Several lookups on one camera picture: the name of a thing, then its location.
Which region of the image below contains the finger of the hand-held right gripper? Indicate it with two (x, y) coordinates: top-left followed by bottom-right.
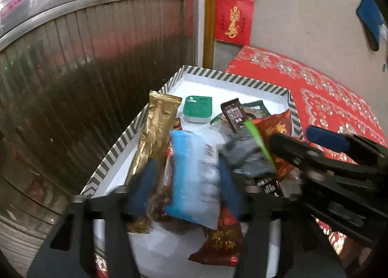
(306, 126), (388, 165)
(269, 133), (349, 175)

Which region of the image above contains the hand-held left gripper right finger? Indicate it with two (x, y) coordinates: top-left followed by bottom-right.
(218, 160), (346, 278)

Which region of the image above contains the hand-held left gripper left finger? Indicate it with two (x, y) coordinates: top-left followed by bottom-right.
(27, 159), (159, 278)

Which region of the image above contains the clear bag of dark dates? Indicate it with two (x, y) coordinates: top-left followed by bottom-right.
(147, 157), (182, 224)

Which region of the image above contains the red foil candy wrapper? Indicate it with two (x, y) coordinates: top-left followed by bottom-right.
(188, 207), (244, 267)
(251, 109), (296, 180)

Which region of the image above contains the small dark red packet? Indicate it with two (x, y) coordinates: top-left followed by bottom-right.
(253, 176), (285, 198)

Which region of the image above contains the black packet with green edge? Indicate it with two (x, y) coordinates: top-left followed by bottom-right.
(220, 120), (276, 175)

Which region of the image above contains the blue and white packet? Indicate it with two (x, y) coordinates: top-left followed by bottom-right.
(164, 130), (222, 228)

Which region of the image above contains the green snack packet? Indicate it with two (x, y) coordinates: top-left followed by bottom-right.
(241, 101), (272, 119)

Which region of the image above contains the clear packet with green trim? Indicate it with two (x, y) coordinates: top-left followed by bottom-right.
(210, 113), (232, 142)

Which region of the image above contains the long gold foil packet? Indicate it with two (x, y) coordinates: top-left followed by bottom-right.
(126, 91), (182, 234)

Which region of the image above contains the dark brown coffee stick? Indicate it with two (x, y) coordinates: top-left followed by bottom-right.
(220, 99), (252, 133)

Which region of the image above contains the small green lidded cup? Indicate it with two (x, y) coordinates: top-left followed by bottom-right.
(182, 95), (213, 125)

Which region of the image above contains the striped cardboard box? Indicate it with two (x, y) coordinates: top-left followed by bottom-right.
(81, 65), (304, 278)

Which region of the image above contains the red floral tablecloth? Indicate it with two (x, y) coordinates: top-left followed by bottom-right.
(95, 45), (388, 278)

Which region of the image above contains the blue hanging cloth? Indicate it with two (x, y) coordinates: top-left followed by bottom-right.
(356, 0), (384, 51)

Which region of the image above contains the metal ribbed door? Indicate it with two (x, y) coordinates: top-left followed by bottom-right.
(0, 0), (201, 278)

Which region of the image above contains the red poster with gold character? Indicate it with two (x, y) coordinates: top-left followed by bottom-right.
(215, 0), (254, 46)

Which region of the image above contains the pink door sticker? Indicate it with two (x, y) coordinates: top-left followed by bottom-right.
(0, 0), (25, 19)

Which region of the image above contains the wooden door frame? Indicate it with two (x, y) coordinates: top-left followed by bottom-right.
(204, 0), (219, 69)

